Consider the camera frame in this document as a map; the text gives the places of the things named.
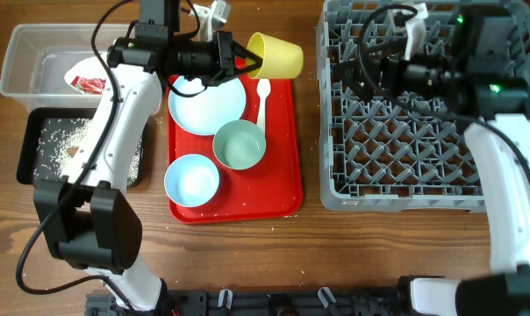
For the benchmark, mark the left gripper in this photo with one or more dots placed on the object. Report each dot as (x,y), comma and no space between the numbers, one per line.
(225,48)

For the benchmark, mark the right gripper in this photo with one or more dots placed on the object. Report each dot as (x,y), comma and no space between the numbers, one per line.
(372,68)

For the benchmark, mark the white plastic spoon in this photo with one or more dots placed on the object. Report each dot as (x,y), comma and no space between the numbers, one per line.
(263,91)

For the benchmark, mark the yellow plastic cup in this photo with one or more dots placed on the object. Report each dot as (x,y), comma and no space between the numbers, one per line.
(280,59)

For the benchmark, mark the large light blue plate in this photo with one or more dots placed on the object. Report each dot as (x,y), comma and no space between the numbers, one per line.
(205,113)

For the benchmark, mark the green bowl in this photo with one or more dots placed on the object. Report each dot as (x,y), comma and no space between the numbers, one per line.
(239,145)

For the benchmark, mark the small light blue bowl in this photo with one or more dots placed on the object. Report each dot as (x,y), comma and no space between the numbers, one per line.
(191,180)

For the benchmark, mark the white rice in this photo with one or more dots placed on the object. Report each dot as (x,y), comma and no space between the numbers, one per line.
(57,135)

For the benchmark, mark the red snack wrapper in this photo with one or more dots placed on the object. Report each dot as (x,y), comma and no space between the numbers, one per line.
(89,86)

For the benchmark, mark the brown food scrap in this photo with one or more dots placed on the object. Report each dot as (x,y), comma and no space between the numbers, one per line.
(72,151)

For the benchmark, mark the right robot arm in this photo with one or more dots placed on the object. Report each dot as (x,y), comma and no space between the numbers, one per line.
(492,110)

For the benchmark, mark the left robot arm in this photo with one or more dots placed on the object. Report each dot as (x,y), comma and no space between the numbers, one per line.
(83,215)

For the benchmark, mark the grey dishwasher rack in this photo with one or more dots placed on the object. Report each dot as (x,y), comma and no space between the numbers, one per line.
(374,156)

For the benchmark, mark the clear plastic bin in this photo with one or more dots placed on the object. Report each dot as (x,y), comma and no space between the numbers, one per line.
(36,60)

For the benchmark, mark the black plastic tray bin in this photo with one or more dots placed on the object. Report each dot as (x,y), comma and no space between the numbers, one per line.
(32,132)

